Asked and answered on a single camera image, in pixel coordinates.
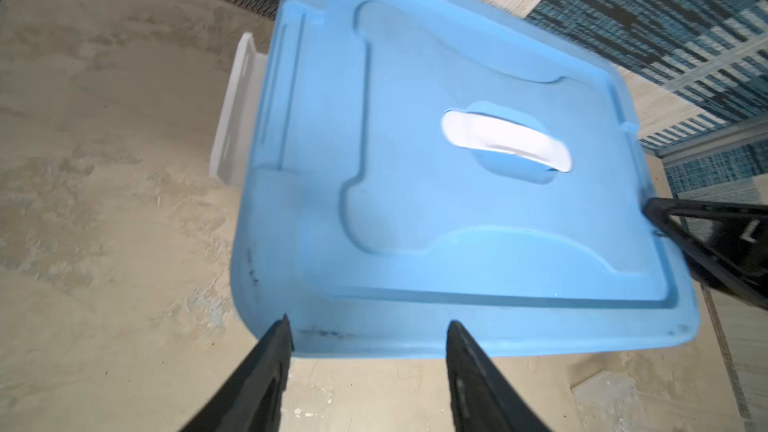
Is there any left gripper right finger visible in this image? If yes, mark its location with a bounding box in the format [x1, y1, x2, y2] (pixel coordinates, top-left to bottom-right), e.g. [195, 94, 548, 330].
[446, 320, 548, 431]

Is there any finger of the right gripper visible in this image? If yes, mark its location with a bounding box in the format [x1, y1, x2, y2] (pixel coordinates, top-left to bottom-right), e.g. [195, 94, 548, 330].
[643, 198, 767, 310]

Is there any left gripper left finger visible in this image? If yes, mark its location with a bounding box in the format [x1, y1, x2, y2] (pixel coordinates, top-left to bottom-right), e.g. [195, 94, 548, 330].
[182, 316, 294, 431]

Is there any blue plastic lid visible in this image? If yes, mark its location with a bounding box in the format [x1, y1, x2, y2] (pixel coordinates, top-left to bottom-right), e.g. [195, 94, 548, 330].
[230, 0, 700, 358]

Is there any white plastic bin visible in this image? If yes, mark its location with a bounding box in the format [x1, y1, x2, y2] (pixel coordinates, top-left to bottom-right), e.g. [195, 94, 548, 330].
[209, 32, 268, 187]

